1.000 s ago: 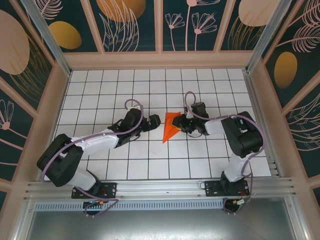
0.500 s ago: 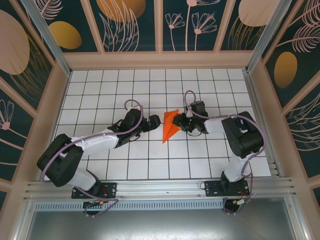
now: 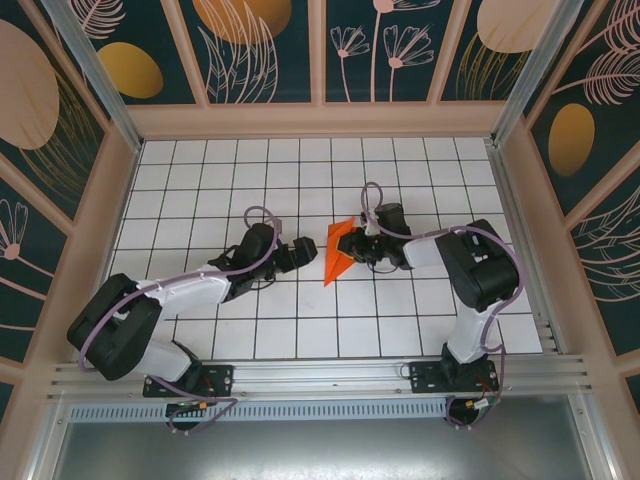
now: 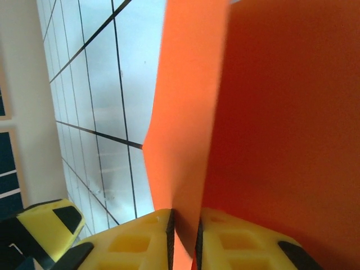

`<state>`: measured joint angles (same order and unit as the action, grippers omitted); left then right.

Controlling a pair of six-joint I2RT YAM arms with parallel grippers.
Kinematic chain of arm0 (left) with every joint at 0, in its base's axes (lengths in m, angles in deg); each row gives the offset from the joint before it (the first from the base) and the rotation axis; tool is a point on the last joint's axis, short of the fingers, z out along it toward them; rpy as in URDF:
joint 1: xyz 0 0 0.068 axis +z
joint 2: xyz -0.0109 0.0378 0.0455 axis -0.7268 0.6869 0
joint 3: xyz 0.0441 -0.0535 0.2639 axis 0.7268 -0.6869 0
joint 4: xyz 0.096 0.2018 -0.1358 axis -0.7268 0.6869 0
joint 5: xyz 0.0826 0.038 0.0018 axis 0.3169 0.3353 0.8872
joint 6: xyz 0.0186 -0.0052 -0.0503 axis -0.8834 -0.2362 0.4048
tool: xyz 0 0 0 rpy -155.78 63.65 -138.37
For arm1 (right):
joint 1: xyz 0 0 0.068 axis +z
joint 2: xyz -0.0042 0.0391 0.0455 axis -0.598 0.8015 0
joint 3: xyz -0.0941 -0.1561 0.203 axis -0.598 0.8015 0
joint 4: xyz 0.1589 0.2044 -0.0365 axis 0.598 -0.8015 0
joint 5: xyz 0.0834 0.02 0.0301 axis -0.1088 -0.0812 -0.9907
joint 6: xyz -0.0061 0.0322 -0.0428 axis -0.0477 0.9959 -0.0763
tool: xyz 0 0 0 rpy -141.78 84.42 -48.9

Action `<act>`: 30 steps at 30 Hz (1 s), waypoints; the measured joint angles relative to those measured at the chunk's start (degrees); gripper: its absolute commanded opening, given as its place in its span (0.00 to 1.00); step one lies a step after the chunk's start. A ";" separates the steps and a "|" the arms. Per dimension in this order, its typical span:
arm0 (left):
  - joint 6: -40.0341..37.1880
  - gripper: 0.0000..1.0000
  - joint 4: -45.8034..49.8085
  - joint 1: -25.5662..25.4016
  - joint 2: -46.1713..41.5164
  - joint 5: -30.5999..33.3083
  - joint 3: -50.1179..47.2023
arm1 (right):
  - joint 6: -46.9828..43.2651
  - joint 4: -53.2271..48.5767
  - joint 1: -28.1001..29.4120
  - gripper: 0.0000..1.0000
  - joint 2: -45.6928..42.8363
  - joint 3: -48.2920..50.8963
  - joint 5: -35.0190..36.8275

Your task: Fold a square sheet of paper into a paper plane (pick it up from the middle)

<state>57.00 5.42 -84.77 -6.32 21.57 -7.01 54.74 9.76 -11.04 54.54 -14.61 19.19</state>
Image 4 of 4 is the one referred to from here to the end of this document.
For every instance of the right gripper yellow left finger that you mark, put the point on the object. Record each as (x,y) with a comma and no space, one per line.
(126,247)

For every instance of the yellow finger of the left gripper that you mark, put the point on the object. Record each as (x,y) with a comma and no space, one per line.
(42,222)

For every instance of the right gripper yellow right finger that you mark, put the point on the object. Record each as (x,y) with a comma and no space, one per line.
(239,247)

